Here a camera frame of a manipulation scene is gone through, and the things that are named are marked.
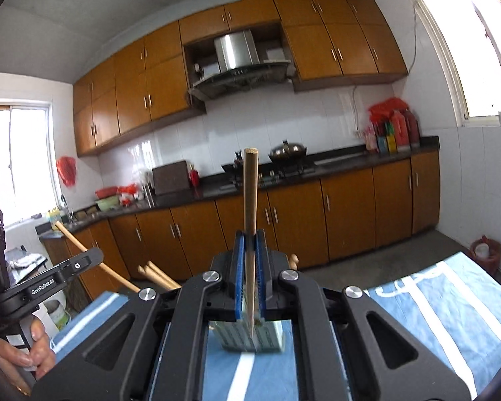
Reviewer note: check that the metal faucet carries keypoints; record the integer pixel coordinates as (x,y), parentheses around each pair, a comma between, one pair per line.
(66,206)

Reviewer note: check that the brown wooden wall cabinets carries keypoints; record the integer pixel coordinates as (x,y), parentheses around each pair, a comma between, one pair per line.
(129,92)

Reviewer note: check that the steel range hood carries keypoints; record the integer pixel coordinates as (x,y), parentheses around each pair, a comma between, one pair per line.
(234,54)

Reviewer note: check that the red basin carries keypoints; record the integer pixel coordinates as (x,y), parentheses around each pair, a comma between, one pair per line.
(106,192)

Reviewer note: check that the red bucket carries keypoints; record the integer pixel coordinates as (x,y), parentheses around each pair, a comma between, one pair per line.
(486,255)

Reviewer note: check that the large red plastic bag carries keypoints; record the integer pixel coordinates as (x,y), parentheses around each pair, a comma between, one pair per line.
(386,108)

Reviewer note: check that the gas stove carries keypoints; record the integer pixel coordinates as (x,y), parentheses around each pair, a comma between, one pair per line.
(284,171)

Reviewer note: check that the brown wooden base cabinets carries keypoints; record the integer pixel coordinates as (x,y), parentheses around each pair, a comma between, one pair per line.
(346,217)

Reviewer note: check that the green perforated utensil holder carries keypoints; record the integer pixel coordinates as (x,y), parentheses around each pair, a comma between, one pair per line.
(234,336)

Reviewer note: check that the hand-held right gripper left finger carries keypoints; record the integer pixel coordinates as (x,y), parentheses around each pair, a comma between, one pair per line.
(240,275)

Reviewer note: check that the green basin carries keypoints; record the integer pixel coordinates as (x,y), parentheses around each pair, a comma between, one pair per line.
(107,204)

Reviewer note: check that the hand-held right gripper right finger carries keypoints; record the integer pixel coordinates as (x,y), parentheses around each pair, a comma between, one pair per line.
(261,275)

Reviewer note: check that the dark brown box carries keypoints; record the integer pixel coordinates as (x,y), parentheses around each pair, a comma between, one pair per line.
(171,177)

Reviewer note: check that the red oil jugs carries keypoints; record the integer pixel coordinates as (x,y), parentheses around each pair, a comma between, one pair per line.
(407,131)

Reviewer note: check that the red bottle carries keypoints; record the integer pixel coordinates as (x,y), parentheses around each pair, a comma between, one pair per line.
(194,177)

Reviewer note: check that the blue white striped tablecloth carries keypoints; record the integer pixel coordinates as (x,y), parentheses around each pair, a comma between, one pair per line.
(421,313)

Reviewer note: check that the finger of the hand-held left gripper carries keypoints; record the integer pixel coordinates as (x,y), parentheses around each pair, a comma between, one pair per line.
(50,282)

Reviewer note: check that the large bright window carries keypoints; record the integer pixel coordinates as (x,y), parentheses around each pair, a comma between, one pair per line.
(484,50)

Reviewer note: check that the small window over sink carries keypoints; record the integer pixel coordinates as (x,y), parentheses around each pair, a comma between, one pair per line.
(21,163)

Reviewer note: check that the black wok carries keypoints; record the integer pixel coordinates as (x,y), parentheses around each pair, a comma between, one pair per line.
(233,167)

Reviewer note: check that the white crumpled cloth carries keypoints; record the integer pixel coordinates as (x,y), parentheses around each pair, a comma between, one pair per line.
(27,263)

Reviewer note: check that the red and white bag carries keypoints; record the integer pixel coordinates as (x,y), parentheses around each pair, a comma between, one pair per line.
(129,194)

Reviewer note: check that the colourful seasoning boxes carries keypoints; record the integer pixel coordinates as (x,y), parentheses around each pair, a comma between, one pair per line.
(386,140)

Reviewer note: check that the person's left hand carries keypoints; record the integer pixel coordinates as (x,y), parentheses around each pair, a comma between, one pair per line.
(39,351)

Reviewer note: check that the wok with lid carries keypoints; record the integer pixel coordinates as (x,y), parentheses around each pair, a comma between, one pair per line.
(288,150)

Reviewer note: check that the hanging red plastic bag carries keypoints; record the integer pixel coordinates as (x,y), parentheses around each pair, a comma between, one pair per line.
(67,171)

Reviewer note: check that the black kitchen countertop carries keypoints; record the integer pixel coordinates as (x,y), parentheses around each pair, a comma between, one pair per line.
(342,159)

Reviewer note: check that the yellow dish soap bottle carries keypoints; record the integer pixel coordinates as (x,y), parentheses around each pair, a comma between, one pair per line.
(53,215)

